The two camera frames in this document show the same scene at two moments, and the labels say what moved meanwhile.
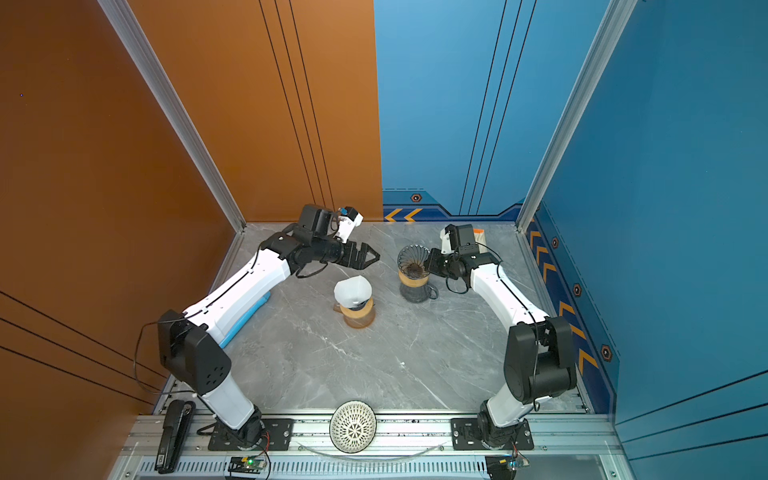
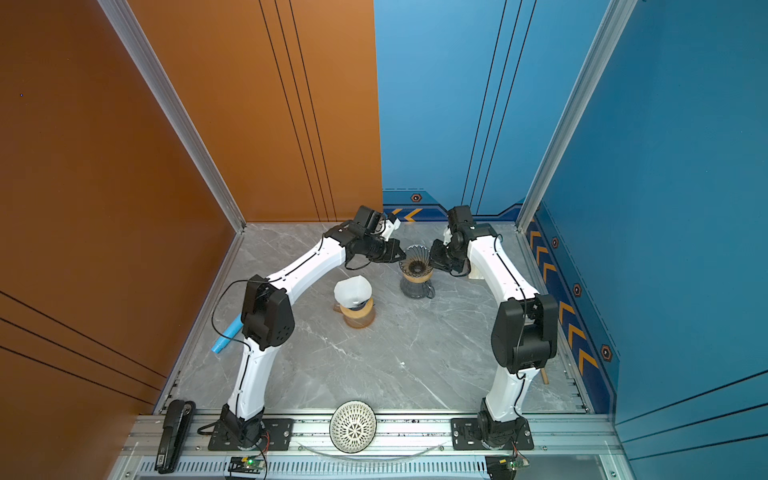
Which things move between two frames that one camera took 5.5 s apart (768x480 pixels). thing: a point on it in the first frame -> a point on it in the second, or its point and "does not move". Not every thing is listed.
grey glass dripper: [411, 261] does not move
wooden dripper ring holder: [358, 314] does not move
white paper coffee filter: [353, 291] does not move
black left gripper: [361, 263] -> [393, 246]
